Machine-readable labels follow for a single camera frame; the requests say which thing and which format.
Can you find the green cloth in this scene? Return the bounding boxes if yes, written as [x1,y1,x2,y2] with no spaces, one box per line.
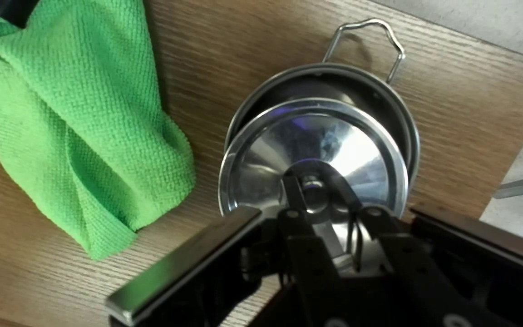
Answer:
[0,0,193,259]

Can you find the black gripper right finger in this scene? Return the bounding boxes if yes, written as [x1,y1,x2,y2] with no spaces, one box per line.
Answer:
[299,159,497,327]

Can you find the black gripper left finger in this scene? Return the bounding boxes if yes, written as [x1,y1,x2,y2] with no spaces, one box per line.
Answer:
[277,172,341,327]

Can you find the shiny steel pot lid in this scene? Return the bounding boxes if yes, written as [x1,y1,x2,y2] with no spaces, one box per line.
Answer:
[217,97,410,216]

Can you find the small steel pot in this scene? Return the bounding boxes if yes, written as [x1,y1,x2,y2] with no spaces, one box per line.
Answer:
[222,18,420,179]

